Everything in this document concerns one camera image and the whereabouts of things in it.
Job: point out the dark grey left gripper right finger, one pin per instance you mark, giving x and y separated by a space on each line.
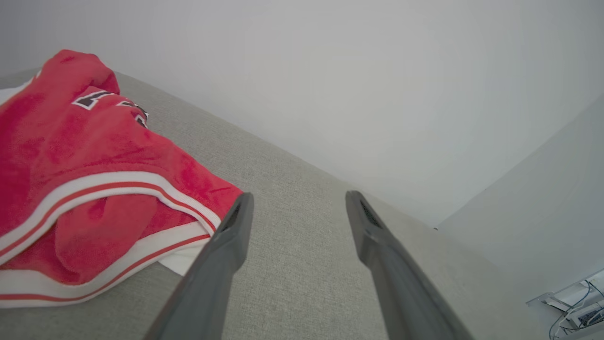
401 293

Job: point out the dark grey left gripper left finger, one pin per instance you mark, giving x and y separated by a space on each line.
212 283

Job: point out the red Bulls basketball jersey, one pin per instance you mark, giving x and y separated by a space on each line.
94 179

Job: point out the grey fabric sofa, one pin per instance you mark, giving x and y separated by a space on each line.
302 245

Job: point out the white electronics bracket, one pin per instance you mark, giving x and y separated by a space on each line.
573 295

